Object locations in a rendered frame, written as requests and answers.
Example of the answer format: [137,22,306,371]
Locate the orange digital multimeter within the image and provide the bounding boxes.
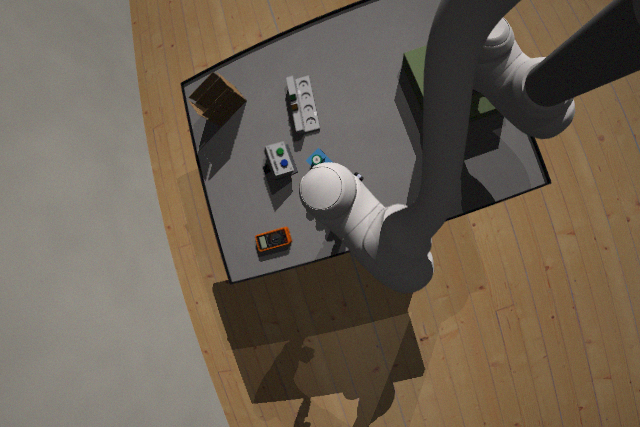
[255,227,292,252]

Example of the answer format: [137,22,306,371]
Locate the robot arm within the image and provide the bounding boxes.
[299,0,640,293]

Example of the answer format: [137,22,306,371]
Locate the brown cardboard box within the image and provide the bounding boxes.
[188,72,247,126]

